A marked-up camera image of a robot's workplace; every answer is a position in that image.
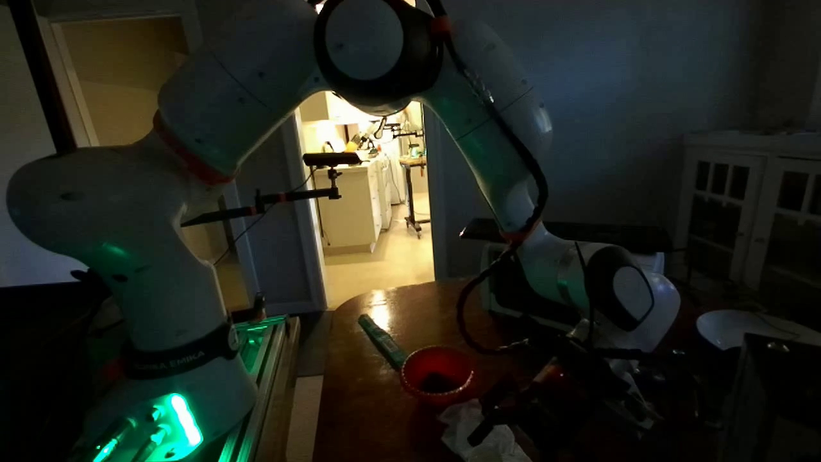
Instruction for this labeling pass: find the white plate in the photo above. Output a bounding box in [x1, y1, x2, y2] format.
[696, 310, 821, 351]

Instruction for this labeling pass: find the crumpled white tissue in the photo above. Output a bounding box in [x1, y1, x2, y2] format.
[440, 397, 532, 462]

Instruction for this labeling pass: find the robot mounting base frame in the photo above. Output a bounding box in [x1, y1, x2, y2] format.
[70, 316, 300, 462]

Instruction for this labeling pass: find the green flat package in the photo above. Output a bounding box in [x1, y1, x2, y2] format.
[356, 316, 405, 369]

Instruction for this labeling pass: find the white glass-door cabinet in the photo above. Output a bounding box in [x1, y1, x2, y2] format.
[676, 131, 821, 295]

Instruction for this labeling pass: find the white microwave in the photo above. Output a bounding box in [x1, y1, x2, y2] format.
[483, 244, 590, 330]

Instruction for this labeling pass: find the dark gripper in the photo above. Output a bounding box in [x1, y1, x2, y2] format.
[481, 343, 653, 446]

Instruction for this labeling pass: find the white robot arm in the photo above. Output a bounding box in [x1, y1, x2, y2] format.
[6, 0, 680, 462]

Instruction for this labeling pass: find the red bowl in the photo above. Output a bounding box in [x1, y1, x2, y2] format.
[400, 347, 476, 405]

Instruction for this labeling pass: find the camera on tripod arm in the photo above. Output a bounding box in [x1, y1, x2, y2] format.
[183, 150, 363, 226]

